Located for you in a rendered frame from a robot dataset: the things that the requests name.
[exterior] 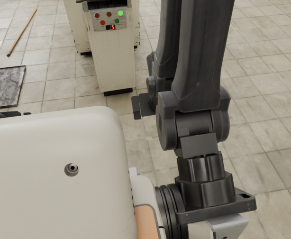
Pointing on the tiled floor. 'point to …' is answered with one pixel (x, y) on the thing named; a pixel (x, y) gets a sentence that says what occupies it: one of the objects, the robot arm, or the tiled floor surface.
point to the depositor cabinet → (84, 47)
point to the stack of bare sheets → (6, 86)
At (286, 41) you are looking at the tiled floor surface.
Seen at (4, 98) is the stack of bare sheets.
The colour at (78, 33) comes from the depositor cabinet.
